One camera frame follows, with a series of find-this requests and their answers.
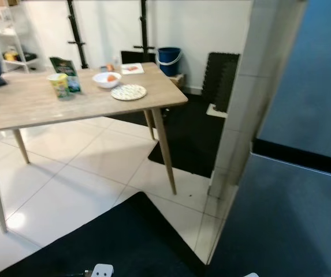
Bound grey fridge door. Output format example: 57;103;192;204
207;152;331;277

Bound yellow instant noodle cup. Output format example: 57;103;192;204
47;73;70;99

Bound grey two-door fridge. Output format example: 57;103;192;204
207;0;331;277

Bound grey freezer door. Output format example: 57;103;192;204
256;0;331;163

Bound black foam mat stack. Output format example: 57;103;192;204
202;52;241;113

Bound black gym floor mat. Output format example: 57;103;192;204
105;92;230;178

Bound small brown cardboard box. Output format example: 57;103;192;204
168;73;186;88

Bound blue plastic bucket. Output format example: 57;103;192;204
157;47;182;77

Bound patterned white plate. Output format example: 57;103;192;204
110;84;147;101

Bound white paper card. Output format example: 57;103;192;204
121;63;145;75

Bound black upright stand pole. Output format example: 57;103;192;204
133;0;156;58
66;0;90;70

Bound black fabric rug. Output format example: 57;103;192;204
0;192;206;277

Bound dark green snack bag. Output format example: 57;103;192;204
50;57;82;93

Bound light wooden table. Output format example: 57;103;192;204
0;62;189;234

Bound white shelf rack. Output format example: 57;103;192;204
0;3;42;73

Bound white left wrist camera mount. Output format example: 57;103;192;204
91;264;114;277

